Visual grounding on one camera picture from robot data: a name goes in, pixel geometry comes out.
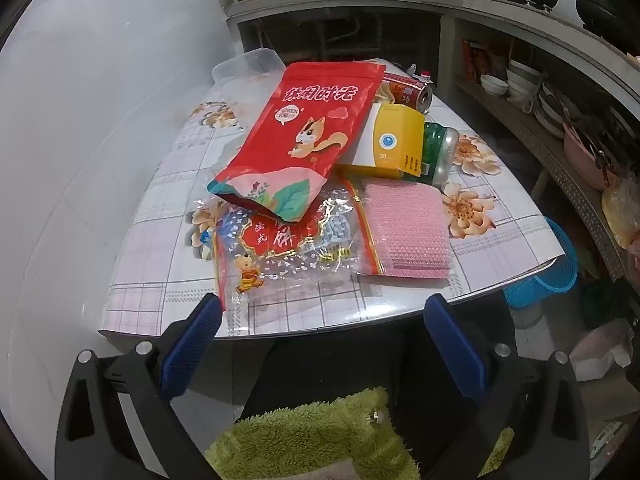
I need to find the pink plastic basin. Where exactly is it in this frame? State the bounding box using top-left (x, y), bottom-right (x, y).
top-left (563, 122), bottom-right (621, 191)

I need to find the clear plastic container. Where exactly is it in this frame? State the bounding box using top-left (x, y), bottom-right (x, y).
top-left (212, 48), bottom-right (286, 86)

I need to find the yellow cardboard box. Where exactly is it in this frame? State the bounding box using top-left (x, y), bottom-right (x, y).
top-left (336, 102), bottom-right (426, 181)

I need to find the blue mesh waste basket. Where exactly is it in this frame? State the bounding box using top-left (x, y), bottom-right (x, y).
top-left (502, 216), bottom-right (580, 309)

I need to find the pink bubble mailer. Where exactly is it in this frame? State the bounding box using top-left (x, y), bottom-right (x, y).
top-left (360, 180), bottom-right (453, 279)

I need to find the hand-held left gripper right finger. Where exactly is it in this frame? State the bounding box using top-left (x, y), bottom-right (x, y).
top-left (422, 292), bottom-right (591, 480)

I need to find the green plastic bottle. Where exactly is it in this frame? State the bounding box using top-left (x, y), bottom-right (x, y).
top-left (400, 121), bottom-right (460, 188)

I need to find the red snack pouch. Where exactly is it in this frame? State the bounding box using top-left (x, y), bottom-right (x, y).
top-left (207, 61), bottom-right (388, 223)

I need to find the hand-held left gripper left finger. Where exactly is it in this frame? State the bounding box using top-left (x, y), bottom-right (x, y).
top-left (54, 292), bottom-right (236, 480)

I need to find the stack of white bowls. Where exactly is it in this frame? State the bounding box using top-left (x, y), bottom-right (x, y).
top-left (507, 60), bottom-right (543, 106)

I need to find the yellow plastic bag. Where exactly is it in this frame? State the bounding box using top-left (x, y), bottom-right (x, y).
top-left (601, 175), bottom-right (640, 251)

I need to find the green fuzzy garment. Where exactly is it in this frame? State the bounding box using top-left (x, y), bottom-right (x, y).
top-left (205, 386), bottom-right (516, 480)

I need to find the black cooking pot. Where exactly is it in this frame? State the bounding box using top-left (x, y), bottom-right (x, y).
top-left (562, 0), bottom-right (631, 36)

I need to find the red drink can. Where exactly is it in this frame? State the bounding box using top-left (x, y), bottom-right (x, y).
top-left (382, 71), bottom-right (434, 113)

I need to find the clear bag with red label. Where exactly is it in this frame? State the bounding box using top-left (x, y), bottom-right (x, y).
top-left (190, 180), bottom-right (381, 333)

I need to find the red box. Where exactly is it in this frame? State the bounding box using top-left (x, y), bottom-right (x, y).
top-left (461, 40), bottom-right (493, 83)

